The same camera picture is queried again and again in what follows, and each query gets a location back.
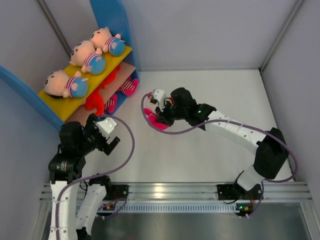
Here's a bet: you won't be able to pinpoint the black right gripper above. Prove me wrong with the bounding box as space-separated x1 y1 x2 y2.
155 99 188 128

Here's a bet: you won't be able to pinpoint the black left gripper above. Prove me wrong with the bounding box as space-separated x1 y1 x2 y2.
77 113 120 156

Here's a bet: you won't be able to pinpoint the white panda doll yellow glasses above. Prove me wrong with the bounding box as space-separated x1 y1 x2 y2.
117 77 139 97

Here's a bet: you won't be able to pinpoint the red plush monster white mouth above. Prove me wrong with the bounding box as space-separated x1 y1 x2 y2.
84 91 105 116

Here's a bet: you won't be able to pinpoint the red plush monster toy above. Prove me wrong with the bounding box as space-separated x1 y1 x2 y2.
99 65 121 89

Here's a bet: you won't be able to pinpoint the pig doll black hair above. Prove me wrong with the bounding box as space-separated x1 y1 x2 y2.
43 70 89 99

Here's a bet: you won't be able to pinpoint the pig doll blue pants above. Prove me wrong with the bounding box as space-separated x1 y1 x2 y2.
69 40 106 75

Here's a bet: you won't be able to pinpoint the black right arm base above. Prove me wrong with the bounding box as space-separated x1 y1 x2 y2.
217 183 263 201

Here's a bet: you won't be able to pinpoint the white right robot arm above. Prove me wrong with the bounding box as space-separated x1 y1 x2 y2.
149 87 289 199

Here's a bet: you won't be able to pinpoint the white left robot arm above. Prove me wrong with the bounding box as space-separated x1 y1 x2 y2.
48 113 120 240

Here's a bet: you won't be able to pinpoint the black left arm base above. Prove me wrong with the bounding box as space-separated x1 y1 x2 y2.
104 184 129 201

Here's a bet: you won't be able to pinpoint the blue wooden toy shelf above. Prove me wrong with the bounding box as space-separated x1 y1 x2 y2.
0 0 139 129

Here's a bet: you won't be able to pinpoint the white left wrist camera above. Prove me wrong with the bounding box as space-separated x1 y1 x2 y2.
95 117 117 139

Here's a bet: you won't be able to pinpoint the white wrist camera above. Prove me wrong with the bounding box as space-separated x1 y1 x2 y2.
95 117 117 139
149 89 167 112

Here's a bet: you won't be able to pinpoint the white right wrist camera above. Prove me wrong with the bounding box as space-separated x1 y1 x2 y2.
149 89 167 112

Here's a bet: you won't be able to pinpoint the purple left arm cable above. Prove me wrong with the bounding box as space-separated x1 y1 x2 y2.
53 114 136 240

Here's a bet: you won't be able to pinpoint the slotted grey cable duct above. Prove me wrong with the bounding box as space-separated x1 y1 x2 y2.
74 202 253 214

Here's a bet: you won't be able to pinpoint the aluminium mounting rail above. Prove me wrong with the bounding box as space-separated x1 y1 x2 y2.
39 181 313 201

